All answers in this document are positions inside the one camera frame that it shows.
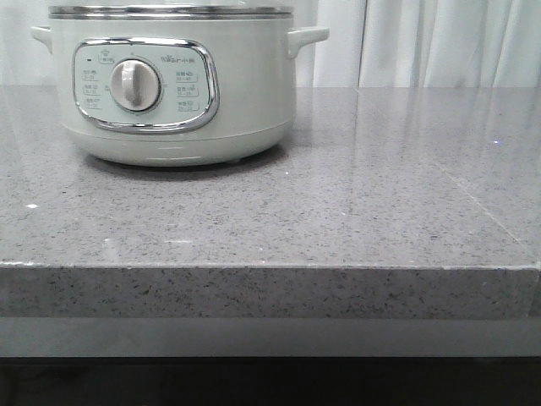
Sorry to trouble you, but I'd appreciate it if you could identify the glass pot lid steel rim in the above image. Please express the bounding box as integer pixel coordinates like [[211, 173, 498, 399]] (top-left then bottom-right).
[[48, 4, 293, 20]]

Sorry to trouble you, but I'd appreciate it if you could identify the pale green electric cooking pot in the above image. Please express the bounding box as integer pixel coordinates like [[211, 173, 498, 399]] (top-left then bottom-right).
[[30, 17, 330, 167]]

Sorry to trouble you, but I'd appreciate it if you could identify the white pleated curtain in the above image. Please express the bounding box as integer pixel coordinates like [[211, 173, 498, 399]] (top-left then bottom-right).
[[0, 0, 541, 89]]

